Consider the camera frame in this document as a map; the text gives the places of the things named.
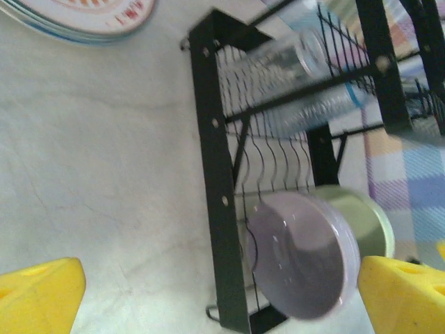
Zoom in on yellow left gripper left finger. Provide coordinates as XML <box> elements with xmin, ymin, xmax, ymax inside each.
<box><xmin>0</xmin><ymin>257</ymin><xmax>87</xmax><ymax>334</ymax></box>

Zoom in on blue striped plate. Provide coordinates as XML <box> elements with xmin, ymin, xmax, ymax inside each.
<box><xmin>6</xmin><ymin>10</ymin><xmax>119</xmax><ymax>47</ymax></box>

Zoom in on green ceramic bowl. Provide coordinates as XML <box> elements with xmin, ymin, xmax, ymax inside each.
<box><xmin>314</xmin><ymin>184</ymin><xmax>396</xmax><ymax>260</ymax></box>

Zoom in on clear glass cup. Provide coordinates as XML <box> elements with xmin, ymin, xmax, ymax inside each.
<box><xmin>239</xmin><ymin>29</ymin><xmax>330</xmax><ymax>105</ymax></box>

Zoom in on blue plastic cup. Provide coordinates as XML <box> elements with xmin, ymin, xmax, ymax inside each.
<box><xmin>277</xmin><ymin>81</ymin><xmax>375</xmax><ymax>138</ymax></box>

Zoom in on purple ceramic bowl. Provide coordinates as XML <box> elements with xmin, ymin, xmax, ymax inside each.
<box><xmin>245</xmin><ymin>193</ymin><xmax>361</xmax><ymax>321</ymax></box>

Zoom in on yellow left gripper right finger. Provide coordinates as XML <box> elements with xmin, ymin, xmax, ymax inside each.
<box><xmin>357</xmin><ymin>255</ymin><xmax>445</xmax><ymax>334</ymax></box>

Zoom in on black wire dish rack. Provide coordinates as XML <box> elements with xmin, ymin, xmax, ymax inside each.
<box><xmin>179</xmin><ymin>0</ymin><xmax>445</xmax><ymax>334</ymax></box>

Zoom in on green rimmed lettered plate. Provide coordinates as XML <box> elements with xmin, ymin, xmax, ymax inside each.
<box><xmin>0</xmin><ymin>0</ymin><xmax>150</xmax><ymax>41</ymax></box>

